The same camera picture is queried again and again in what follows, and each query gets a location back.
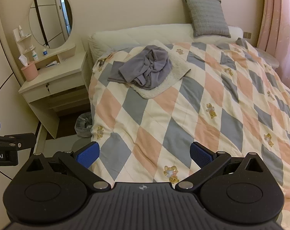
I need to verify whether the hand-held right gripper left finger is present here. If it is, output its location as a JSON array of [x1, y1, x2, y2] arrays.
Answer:
[[27, 142, 112, 192]]

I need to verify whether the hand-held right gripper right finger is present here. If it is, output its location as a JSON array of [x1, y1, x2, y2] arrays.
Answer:
[[175, 142, 263, 192]]

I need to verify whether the grey garment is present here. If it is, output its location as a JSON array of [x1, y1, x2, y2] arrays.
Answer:
[[107, 45, 173, 89]]

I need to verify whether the trash bin with clear bag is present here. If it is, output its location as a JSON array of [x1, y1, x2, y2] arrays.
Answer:
[[75, 111, 93, 138]]

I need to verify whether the checkered bear print quilt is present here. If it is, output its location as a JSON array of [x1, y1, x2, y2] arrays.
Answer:
[[90, 38, 290, 230]]

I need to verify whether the pink tissue holder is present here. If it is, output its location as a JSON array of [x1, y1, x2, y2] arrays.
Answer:
[[21, 61, 39, 82]]

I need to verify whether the cream dressing table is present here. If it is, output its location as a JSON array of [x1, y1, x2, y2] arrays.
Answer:
[[18, 44, 91, 139]]

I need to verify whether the white fluffy towel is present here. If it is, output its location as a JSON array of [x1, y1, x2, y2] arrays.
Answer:
[[126, 39, 191, 99]]

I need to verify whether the white corner shelf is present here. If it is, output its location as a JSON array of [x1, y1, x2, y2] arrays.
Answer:
[[13, 27, 35, 54]]

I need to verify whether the white quilted pillow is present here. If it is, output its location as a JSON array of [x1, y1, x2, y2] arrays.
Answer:
[[88, 23, 243, 63]]

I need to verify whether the grey plaid pillow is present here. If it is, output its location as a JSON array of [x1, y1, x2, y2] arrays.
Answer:
[[181, 0, 231, 38]]

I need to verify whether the pink curtain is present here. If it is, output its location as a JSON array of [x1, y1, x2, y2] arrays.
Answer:
[[256, 0, 290, 83]]

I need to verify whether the oval wall mirror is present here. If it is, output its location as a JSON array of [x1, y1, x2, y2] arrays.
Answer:
[[29, 0, 73, 49]]

